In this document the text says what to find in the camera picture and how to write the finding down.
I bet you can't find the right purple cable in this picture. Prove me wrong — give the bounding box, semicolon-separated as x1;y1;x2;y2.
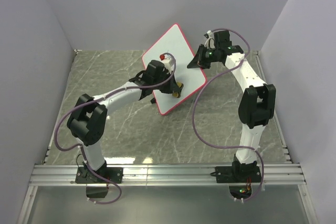
191;27;265;201

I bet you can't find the yellow whiteboard eraser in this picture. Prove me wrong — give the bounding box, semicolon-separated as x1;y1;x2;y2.
172;82;184;98

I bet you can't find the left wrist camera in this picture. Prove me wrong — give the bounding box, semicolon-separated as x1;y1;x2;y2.
160;54;175;73

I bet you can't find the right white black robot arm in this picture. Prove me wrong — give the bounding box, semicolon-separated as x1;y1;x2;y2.
187;28;276;182

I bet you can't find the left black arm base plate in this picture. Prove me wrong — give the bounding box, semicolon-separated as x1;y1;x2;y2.
75;166;123;184

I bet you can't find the aluminium mounting rail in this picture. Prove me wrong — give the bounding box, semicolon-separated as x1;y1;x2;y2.
18;163;318;223

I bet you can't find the purple cable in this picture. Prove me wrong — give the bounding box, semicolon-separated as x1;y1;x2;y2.
54;52;177;205
191;27;265;201

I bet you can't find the white board with pink frame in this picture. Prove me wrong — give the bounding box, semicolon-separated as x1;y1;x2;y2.
142;24;207;115

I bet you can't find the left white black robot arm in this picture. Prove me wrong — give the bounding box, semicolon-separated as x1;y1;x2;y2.
67;55;183;183

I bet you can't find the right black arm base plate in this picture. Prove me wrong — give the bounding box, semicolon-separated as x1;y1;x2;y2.
210;166;261;184

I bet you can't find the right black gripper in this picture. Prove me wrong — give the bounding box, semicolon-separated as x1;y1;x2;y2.
186;45;218;70

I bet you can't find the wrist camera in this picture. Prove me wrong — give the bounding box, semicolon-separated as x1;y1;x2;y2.
204;30;215;49
160;54;175;73

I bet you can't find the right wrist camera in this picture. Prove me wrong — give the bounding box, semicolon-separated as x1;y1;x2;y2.
204;30;215;49

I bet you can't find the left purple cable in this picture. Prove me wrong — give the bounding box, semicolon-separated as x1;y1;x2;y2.
54;52;177;205

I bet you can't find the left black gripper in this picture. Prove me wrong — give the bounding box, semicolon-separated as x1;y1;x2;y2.
153;71;180;95

